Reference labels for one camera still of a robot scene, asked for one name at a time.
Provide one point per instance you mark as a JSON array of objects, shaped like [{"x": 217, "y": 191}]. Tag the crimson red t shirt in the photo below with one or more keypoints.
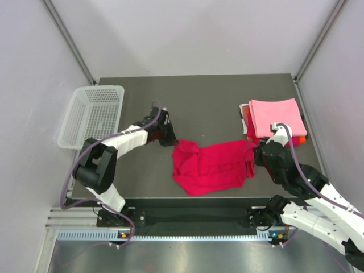
[{"x": 201, "y": 170}]

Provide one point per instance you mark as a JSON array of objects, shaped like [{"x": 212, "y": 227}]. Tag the white perforated plastic basket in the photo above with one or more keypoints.
[{"x": 93, "y": 112}]

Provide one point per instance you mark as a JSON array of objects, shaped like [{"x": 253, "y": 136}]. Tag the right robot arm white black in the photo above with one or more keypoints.
[{"x": 341, "y": 224}]

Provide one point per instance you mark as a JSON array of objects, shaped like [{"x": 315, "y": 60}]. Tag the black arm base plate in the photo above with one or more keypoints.
[{"x": 246, "y": 212}]

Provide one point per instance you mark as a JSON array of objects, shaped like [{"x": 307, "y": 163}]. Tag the left aluminium frame post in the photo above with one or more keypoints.
[{"x": 62, "y": 29}]

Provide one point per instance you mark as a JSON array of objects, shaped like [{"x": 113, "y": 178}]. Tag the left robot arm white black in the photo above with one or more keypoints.
[{"x": 96, "y": 165}]

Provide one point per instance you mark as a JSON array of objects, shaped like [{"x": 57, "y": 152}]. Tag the right aluminium frame post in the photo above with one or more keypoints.
[{"x": 328, "y": 25}]

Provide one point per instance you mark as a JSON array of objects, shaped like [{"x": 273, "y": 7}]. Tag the light pink folded t shirt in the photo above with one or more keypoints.
[{"x": 265, "y": 113}]

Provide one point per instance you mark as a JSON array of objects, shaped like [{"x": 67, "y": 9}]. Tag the aluminium frame post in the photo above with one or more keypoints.
[
  {"x": 328, "y": 25},
  {"x": 62, "y": 29}
]

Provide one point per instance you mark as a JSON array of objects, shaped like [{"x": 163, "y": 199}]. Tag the grey slotted cable duct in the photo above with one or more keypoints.
[{"x": 122, "y": 236}]

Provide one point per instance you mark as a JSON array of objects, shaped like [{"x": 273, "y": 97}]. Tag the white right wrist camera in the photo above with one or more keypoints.
[{"x": 282, "y": 133}]

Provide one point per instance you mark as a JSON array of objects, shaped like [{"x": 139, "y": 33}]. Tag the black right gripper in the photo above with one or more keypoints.
[{"x": 256, "y": 155}]

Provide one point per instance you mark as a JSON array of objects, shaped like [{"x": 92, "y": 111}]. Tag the red folded t shirt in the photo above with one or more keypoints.
[{"x": 297, "y": 140}]

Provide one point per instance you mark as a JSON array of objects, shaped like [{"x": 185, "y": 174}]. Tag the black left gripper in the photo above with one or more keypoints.
[{"x": 171, "y": 140}]

